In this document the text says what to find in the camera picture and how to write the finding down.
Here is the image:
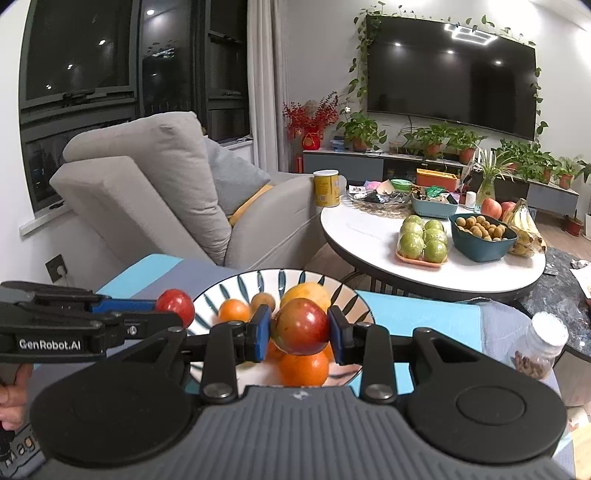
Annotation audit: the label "clear jar with white lid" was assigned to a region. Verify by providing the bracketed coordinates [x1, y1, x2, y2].
[507, 311, 570, 382]

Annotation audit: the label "grey-blue blanket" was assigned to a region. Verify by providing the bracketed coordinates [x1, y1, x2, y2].
[152, 257, 578, 476]

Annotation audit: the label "glass plate with snacks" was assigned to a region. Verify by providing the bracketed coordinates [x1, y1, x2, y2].
[346, 181, 415, 209]

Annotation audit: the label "red flowers in red vase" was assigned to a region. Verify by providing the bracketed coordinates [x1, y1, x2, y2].
[283, 91, 341, 151]

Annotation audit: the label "bunch of bananas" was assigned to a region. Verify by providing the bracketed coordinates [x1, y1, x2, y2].
[502, 198, 547, 257]

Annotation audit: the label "person's left hand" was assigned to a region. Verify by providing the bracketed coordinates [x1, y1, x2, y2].
[0, 364, 36, 432]

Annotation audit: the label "yellow can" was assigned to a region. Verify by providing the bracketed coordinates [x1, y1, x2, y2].
[314, 169, 343, 208]

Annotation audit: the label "short trailing vine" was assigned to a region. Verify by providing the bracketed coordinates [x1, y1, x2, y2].
[530, 41, 551, 140]

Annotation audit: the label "yellow cushion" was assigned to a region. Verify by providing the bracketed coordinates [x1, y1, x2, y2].
[228, 183, 274, 227]

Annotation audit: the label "teal bowl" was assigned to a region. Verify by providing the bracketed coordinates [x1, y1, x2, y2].
[449, 213, 518, 263]

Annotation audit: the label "white plate with blue leaves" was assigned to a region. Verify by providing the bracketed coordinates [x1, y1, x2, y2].
[187, 269, 376, 385]

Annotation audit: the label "grey sofa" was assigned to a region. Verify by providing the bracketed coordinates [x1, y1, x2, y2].
[49, 111, 331, 278]

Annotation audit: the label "pile of longans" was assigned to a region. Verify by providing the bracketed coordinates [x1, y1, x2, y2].
[455, 216, 507, 241]

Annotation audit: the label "round white table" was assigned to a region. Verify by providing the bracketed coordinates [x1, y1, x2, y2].
[320, 196, 547, 296]

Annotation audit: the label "spider plant in glass vase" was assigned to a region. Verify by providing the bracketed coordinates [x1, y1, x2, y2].
[473, 148, 514, 206]

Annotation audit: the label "small red apple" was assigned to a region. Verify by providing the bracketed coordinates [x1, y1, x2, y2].
[156, 289, 195, 328]

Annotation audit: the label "tray of green apples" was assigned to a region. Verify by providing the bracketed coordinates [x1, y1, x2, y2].
[395, 215, 450, 269]

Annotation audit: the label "red yellow nectarine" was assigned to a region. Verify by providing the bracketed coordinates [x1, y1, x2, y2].
[271, 298, 331, 356]

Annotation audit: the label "large light grey cushion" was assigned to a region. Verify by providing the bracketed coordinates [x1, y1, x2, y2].
[62, 112, 232, 265]

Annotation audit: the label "light blue mat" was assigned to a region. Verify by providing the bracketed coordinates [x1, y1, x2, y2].
[96, 253, 484, 393]

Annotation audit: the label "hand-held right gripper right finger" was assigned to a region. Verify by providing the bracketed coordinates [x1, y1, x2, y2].
[328, 305, 479, 405]

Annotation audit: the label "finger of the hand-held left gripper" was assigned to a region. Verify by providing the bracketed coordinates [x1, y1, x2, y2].
[102, 312, 184, 357]
[0, 281, 158, 318]

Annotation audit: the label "yellow orange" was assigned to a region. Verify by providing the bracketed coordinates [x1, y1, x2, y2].
[280, 283, 332, 315]

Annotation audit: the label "bushy potted plant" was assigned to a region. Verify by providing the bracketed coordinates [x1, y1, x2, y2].
[335, 110, 387, 153]

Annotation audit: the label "black television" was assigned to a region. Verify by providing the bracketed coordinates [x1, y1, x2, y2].
[366, 14, 537, 142]

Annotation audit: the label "long trailing vine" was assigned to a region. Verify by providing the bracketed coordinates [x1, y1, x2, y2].
[346, 1, 387, 116]

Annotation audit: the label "dark window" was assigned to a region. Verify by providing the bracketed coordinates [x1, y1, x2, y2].
[17, 0, 253, 217]

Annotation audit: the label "light curtain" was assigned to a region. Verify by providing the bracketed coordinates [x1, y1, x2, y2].
[247, 0, 290, 174]

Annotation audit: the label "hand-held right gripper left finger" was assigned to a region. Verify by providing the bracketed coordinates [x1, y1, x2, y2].
[122, 304, 273, 404]

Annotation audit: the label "blue basket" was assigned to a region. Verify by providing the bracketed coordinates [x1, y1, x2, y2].
[410, 186, 461, 219]

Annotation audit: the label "grey television cabinet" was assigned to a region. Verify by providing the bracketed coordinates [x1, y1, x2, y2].
[302, 148, 581, 214]

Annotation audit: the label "potted green plant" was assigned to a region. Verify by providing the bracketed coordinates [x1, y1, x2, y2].
[445, 129, 486, 165]
[405, 122, 452, 160]
[551, 157, 583, 190]
[495, 140, 527, 174]
[524, 145, 557, 184]

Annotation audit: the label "dark marble table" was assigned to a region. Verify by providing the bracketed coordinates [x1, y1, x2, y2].
[516, 247, 591, 361]

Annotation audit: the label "small orange tangerine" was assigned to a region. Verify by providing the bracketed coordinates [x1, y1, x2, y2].
[218, 299, 251, 324]

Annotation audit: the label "orange box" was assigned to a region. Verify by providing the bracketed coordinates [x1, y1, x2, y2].
[416, 168, 461, 190]

